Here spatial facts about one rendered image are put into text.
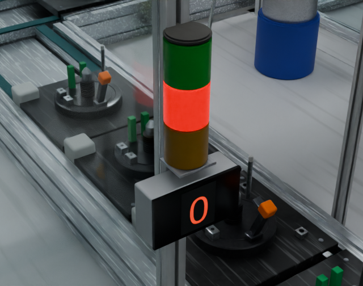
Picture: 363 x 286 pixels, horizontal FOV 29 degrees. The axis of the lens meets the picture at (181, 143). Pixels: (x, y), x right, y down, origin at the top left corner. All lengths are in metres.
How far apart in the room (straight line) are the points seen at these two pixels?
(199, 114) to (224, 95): 1.00
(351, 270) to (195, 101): 0.47
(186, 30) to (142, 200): 0.20
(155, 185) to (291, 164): 0.75
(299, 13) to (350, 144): 0.66
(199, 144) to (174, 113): 0.05
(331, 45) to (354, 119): 0.91
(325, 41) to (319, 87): 0.27
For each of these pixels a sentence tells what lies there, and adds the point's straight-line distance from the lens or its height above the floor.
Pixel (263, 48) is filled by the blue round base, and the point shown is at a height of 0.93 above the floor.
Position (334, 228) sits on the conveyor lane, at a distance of 1.20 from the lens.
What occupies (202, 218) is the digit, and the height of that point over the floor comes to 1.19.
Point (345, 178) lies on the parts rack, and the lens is 1.20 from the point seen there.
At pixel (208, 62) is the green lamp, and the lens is 0.73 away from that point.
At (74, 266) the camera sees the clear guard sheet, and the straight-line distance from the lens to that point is 0.85.
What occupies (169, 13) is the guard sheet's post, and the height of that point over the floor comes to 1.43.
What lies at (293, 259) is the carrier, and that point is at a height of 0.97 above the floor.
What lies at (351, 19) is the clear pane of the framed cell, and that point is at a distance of 2.07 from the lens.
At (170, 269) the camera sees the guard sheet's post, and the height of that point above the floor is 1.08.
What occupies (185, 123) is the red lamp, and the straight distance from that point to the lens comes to 0.75.
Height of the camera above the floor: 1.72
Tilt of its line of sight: 33 degrees down
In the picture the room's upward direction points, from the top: 1 degrees clockwise
